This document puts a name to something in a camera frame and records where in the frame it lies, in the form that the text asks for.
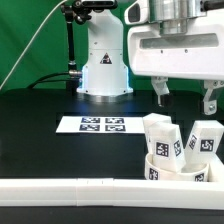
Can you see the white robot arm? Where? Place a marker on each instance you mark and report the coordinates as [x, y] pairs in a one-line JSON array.
[[172, 18]]

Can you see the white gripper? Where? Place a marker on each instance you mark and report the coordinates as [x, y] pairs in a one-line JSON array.
[[198, 54]]

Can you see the white L-shaped obstacle frame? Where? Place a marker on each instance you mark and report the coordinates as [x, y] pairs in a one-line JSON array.
[[117, 192]]

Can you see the white round stool seat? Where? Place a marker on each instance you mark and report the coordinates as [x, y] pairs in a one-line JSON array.
[[198, 173]]

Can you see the white marker sheet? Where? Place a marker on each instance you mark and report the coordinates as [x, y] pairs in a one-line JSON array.
[[96, 124]]

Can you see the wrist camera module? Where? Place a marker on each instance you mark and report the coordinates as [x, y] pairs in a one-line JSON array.
[[137, 12]]

